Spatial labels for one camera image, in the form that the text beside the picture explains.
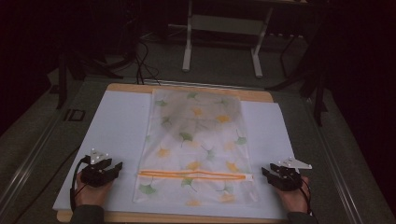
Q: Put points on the grey garment inside bag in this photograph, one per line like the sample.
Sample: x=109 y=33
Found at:
x=199 y=113

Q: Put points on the black metal stand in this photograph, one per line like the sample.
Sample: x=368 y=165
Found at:
x=319 y=93

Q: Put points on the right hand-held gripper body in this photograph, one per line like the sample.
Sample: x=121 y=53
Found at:
x=288 y=180

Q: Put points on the aluminium rail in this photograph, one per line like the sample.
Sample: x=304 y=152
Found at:
x=28 y=168
x=336 y=168
x=199 y=84

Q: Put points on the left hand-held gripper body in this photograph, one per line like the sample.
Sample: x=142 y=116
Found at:
x=95 y=177

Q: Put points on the person's right hand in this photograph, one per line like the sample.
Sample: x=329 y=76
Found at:
x=294 y=200

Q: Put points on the leaf print mesh laundry bag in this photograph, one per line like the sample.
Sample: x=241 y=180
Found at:
x=193 y=149

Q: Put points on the white table mat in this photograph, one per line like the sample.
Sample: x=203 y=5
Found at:
x=121 y=130

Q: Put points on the person's left hand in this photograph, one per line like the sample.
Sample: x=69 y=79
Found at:
x=91 y=194

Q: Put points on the black tripod stand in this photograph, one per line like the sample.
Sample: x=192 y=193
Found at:
x=62 y=81

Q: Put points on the black rectangular floor bracket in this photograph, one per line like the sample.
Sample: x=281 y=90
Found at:
x=74 y=115

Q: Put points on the white metal desk frame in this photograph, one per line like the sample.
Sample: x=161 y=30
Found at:
x=187 y=46

